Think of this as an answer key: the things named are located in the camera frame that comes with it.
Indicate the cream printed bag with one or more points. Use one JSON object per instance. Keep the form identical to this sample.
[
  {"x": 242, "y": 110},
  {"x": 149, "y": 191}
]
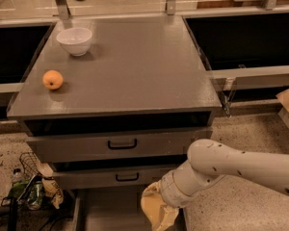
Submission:
[{"x": 51, "y": 187}]

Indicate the grey open bottom drawer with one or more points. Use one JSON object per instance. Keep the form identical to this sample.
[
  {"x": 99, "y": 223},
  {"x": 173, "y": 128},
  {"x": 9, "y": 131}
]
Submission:
[{"x": 115, "y": 209}]

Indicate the grey top drawer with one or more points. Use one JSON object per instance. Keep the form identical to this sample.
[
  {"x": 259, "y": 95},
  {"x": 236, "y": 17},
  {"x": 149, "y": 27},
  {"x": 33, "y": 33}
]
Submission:
[{"x": 120, "y": 145}]

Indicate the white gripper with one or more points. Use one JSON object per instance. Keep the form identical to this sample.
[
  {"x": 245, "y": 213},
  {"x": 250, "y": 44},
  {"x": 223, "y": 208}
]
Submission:
[{"x": 168, "y": 191}]

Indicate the grey metal post left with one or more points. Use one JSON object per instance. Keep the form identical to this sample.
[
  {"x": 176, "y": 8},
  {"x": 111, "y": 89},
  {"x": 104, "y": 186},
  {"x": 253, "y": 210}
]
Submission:
[{"x": 63, "y": 10}]

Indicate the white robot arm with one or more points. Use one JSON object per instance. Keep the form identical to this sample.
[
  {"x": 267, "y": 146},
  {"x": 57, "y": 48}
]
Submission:
[{"x": 208, "y": 162}]

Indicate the black wire basket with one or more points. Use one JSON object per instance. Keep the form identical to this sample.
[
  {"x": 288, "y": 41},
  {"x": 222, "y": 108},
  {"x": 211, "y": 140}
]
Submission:
[{"x": 29, "y": 161}]

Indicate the green snack bag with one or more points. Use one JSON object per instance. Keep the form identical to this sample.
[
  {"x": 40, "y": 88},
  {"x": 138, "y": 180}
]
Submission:
[{"x": 28, "y": 194}]

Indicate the grey middle drawer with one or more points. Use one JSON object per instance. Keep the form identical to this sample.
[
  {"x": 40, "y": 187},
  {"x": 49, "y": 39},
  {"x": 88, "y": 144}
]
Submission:
[{"x": 111, "y": 177}]

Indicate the clear plastic bottle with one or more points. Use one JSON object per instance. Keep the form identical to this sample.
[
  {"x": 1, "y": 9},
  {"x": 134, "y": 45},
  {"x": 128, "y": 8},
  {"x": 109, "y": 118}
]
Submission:
[{"x": 17, "y": 176}]

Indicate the white ceramic bowl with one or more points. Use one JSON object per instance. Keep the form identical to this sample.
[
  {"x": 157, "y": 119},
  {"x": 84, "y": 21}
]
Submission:
[{"x": 75, "y": 41}]

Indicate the orange fruit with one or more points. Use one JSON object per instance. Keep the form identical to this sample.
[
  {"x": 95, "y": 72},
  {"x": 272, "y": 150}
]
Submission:
[{"x": 52, "y": 79}]

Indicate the grey drawer cabinet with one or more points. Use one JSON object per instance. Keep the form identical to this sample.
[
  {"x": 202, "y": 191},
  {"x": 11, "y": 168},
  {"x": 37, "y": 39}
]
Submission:
[{"x": 140, "y": 74}]

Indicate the yellow sponge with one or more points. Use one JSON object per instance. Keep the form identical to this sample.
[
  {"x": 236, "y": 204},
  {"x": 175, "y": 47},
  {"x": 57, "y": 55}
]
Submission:
[{"x": 156, "y": 210}]

